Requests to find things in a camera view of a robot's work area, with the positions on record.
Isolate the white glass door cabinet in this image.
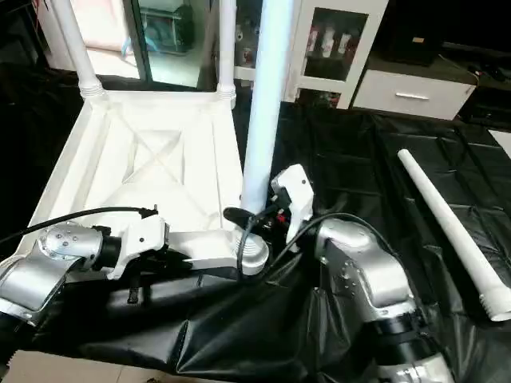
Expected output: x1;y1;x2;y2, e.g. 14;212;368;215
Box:
232;0;390;111

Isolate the black table mat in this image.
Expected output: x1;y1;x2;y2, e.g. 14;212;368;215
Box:
0;68;511;383

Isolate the white plastic table top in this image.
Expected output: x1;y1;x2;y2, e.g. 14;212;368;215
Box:
28;86;277;277

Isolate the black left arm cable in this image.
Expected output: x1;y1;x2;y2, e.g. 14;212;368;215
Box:
0;205;159;245

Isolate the white plastic table leg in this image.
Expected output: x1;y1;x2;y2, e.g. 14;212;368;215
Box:
396;148;511;323
48;0;107;100
235;0;299;277
216;0;239;102

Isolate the teal plastic stool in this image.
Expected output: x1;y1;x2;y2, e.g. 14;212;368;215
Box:
132;8;195;57

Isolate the white drawer unit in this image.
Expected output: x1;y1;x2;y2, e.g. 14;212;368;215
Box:
351;67;485;121

